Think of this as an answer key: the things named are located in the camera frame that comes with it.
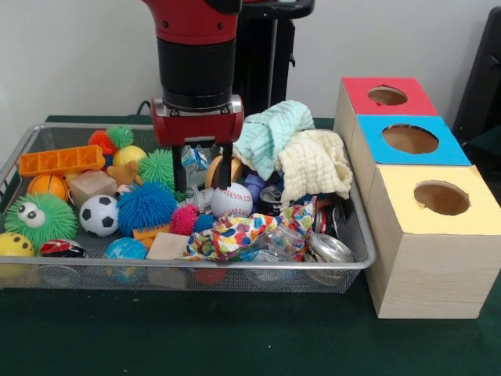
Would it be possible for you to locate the white baseball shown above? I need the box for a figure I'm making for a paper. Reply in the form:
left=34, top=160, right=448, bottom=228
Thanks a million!
left=210, top=183, right=254, bottom=219

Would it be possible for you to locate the cream waffle cloth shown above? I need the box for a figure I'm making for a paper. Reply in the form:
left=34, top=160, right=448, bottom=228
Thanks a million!
left=276, top=129, right=354, bottom=205

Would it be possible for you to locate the large blue spiky ball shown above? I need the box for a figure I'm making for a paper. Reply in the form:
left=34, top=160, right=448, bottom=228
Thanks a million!
left=117, top=182, right=179, bottom=238

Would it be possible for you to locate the colourful spotted cloth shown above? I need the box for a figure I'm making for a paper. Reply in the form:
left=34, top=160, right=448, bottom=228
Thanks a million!
left=182, top=195, right=318, bottom=262

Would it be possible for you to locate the light blue waffle cloth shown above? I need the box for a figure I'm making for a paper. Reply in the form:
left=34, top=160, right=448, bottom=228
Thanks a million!
left=233, top=100, right=316, bottom=181

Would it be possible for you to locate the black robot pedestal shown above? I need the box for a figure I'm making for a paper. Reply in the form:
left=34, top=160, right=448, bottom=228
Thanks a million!
left=234, top=0, right=316, bottom=118

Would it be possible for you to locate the silver toy robot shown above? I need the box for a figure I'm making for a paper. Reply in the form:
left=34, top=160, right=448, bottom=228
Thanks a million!
left=189, top=186, right=215, bottom=215

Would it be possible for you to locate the orange basketball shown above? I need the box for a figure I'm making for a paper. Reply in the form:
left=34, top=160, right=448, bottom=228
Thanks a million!
left=27, top=174, right=70, bottom=203

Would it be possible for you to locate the dark green table cloth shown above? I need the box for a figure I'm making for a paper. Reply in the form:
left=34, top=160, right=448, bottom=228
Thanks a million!
left=0, top=114, right=501, bottom=376

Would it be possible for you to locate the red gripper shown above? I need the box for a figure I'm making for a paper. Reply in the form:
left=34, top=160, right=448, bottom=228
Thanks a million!
left=150, top=105, right=246, bottom=193

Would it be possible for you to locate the black and white soccer ball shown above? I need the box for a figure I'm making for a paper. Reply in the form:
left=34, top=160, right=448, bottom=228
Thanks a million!
left=79, top=194, right=120, bottom=238

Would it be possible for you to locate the orange plastic tray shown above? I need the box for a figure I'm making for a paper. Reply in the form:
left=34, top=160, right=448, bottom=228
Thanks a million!
left=18, top=144, right=106, bottom=178

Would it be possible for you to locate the black furniture frame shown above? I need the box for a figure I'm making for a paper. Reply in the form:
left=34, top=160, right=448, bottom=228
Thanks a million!
left=452, top=5, right=501, bottom=146

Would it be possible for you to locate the yellow ball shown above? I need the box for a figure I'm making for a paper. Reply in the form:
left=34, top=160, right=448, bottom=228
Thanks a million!
left=0, top=231, right=35, bottom=279

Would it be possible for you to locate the green googly-eyed puffer ball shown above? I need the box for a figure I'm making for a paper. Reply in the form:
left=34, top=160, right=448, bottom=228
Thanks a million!
left=4, top=192, right=78, bottom=251

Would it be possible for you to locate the wooden box with three holes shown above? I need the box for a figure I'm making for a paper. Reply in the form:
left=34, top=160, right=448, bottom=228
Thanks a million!
left=334, top=76, right=501, bottom=319

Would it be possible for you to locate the clear mesh bin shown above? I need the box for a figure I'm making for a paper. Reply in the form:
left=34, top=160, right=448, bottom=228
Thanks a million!
left=0, top=123, right=377, bottom=295

